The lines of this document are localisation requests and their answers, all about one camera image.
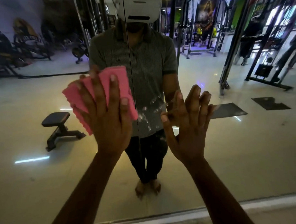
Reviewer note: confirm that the person's right hand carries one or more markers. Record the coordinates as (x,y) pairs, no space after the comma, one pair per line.
(189,138)

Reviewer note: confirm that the person's left hand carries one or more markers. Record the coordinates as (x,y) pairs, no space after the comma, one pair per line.
(111,128)

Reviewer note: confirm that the pink cloth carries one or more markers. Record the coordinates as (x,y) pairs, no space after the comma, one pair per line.
(104,80)

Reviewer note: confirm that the large wall mirror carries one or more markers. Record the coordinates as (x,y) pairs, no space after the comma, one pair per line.
(245,155)

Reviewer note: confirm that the person's right forearm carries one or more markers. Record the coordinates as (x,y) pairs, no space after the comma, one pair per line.
(222,200)

